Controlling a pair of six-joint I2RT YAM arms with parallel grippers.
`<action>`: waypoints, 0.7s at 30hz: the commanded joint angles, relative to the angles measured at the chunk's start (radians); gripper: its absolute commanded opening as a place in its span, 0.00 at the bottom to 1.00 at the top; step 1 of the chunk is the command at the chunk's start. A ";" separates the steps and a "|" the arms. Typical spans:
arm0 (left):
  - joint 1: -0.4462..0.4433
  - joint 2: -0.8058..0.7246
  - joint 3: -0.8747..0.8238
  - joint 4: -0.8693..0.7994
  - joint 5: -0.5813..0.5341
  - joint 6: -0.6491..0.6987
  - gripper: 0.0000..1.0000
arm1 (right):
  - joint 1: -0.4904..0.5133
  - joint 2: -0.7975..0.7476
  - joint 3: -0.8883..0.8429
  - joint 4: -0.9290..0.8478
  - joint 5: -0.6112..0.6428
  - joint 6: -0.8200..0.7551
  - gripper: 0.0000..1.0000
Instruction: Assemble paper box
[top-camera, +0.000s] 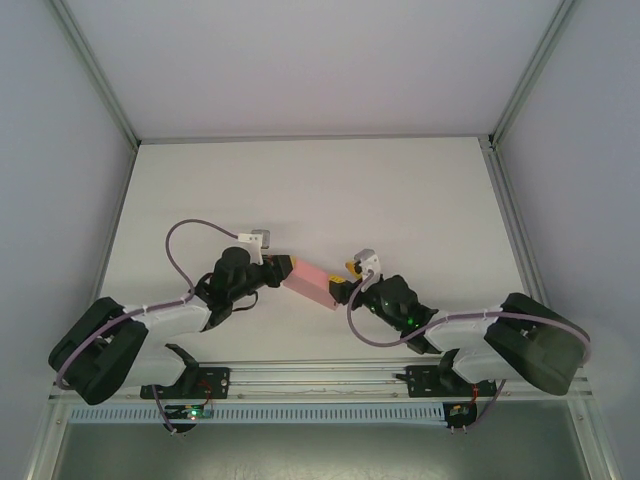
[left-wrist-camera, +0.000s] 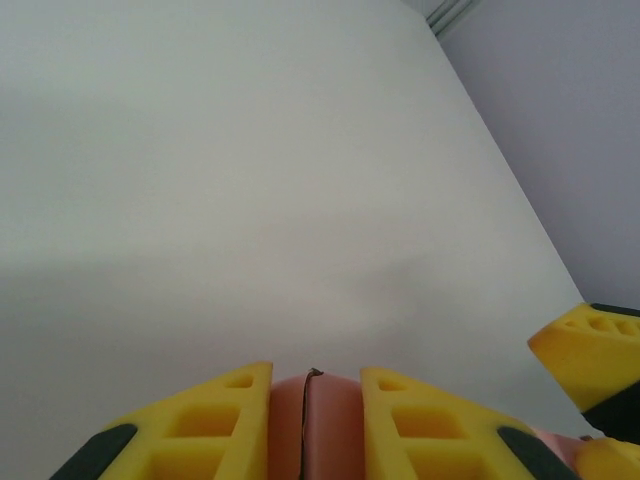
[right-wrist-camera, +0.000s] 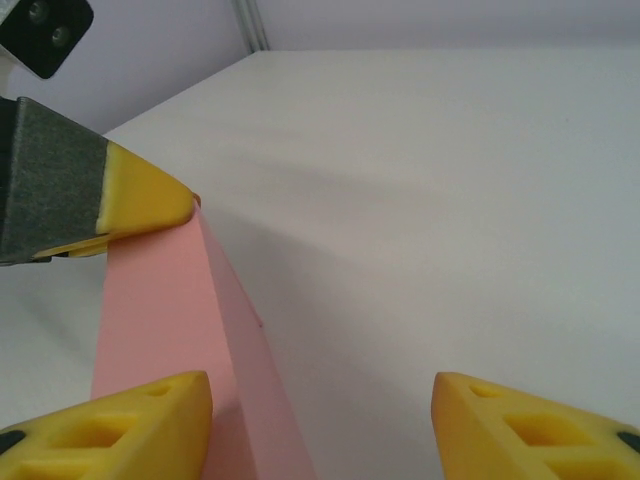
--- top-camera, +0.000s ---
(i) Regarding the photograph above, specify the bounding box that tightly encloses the pink paper box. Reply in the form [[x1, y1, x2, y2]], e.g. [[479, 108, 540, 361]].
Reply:
[[281, 259, 344, 312]]

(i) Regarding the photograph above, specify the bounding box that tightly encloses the circuit board with green light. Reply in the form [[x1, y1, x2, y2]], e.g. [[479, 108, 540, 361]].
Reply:
[[166, 404, 215, 422]]

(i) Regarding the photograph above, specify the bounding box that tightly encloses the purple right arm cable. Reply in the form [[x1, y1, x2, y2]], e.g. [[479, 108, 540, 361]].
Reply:
[[346, 269, 593, 435]]

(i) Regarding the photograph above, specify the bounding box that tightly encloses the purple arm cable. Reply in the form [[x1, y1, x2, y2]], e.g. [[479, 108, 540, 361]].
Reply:
[[54, 218, 246, 437], [346, 269, 593, 435]]

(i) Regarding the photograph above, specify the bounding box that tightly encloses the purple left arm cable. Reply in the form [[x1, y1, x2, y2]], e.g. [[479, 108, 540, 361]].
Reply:
[[54, 218, 246, 437]]

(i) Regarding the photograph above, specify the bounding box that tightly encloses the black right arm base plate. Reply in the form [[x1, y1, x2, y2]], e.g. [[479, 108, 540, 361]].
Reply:
[[405, 364, 501, 400]]

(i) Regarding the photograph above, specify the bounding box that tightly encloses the wide aluminium mounting rail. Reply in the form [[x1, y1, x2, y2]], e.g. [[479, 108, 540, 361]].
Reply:
[[48, 357, 595, 402]]

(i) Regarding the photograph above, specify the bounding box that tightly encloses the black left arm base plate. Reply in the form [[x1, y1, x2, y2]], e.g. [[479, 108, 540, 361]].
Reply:
[[139, 365, 233, 401]]

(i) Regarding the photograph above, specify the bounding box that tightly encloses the white slotted cable duct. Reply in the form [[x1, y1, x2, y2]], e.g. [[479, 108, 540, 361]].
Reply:
[[68, 403, 447, 427]]

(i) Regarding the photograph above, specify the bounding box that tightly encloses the aluminium frame rail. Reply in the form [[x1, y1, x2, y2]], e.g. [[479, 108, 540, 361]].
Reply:
[[77, 143, 141, 321], [482, 138, 564, 321]]

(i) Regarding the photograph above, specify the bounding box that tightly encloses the aluminium frame post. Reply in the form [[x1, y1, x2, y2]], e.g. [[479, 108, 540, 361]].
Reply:
[[25, 399, 70, 480], [488, 0, 579, 149], [568, 398, 620, 480], [48, 0, 141, 149]]

